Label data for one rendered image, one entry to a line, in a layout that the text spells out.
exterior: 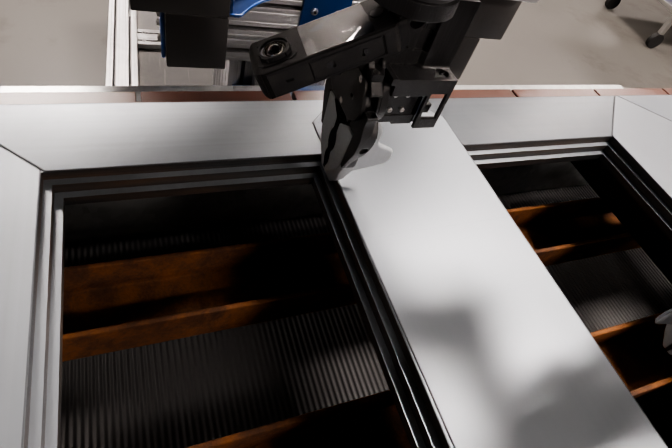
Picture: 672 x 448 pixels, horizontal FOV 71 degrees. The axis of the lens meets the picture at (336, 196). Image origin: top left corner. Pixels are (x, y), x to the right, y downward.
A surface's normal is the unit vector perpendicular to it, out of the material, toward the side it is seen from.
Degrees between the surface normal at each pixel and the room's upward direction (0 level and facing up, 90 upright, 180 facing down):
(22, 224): 0
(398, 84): 90
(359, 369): 0
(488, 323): 0
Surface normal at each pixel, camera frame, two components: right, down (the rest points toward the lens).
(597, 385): 0.24, -0.65
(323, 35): -0.24, -0.56
